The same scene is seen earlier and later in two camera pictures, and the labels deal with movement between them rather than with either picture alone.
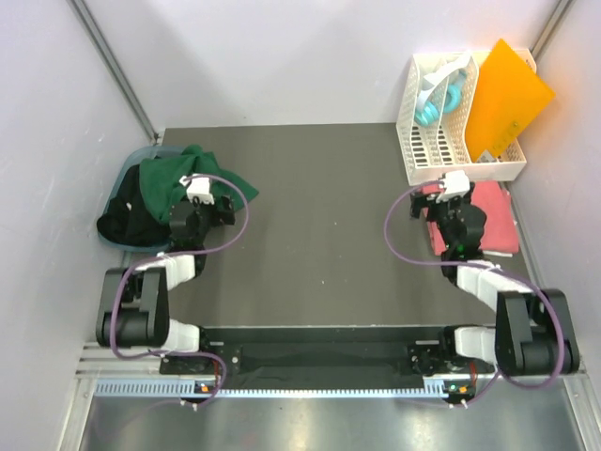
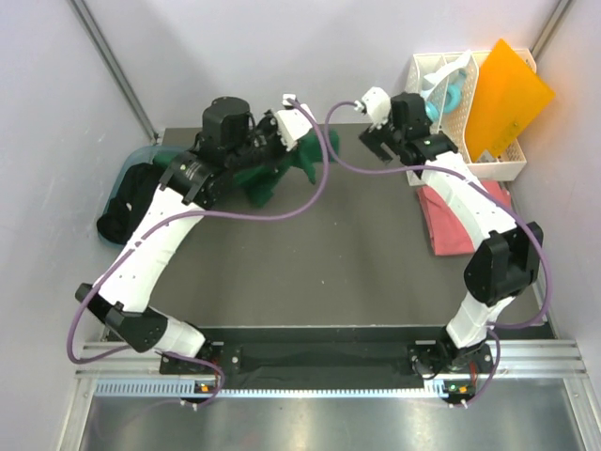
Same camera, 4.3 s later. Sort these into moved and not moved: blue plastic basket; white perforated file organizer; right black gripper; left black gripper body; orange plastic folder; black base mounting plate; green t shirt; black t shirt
Moved: left black gripper body; green t shirt; right black gripper
Not moved: black t shirt; white perforated file organizer; black base mounting plate; blue plastic basket; orange plastic folder
